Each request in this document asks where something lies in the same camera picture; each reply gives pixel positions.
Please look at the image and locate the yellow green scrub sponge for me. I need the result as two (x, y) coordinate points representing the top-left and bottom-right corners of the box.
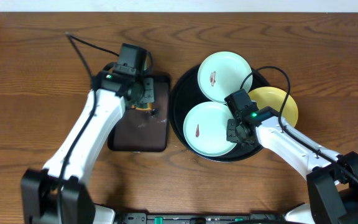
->
(134, 103), (152, 111)

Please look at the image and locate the light blue plate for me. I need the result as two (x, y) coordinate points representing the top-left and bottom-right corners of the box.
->
(183, 101), (236, 157)
(197, 52), (253, 103)

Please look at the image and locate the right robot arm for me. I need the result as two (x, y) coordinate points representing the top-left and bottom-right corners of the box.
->
(225, 90), (358, 223)

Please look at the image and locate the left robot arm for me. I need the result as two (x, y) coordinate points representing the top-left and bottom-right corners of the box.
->
(21, 44), (154, 223)

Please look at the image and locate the black rectangular water tray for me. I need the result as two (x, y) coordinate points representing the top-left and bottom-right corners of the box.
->
(107, 72), (171, 152)

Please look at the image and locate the black round serving tray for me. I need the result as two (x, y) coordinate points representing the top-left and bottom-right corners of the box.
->
(168, 65), (262, 162)

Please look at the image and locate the yellow plate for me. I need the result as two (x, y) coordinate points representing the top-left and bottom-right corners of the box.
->
(248, 86), (298, 127)

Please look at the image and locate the left black cable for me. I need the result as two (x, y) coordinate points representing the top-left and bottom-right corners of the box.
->
(56, 30), (121, 224)

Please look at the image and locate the black cable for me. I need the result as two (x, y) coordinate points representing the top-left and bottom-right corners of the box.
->
(239, 65), (358, 209)
(56, 30), (121, 224)

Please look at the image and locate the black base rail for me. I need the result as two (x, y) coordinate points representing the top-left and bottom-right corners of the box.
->
(113, 212), (287, 224)

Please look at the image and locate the right black cable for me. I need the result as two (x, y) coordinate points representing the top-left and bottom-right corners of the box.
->
(239, 65), (358, 209)

